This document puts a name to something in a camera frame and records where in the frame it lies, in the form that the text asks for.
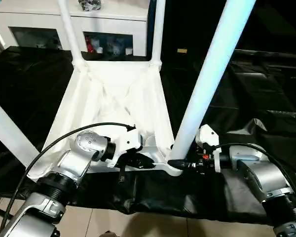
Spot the white plastic table top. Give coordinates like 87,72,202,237
26,59,185,178

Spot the white plastic table leg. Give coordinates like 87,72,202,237
150,0,167,68
57,0,87,72
169,0,258,161
0,95,40,166

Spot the black mat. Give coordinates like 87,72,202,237
0,45,296,226

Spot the black case with brass label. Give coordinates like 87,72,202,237
148,0,213,63

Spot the dark long metal bar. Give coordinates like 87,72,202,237
233,48,296,59

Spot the white cabinet with glass doors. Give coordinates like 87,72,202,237
0,0,149,56

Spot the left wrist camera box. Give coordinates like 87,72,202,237
107,124,143,169

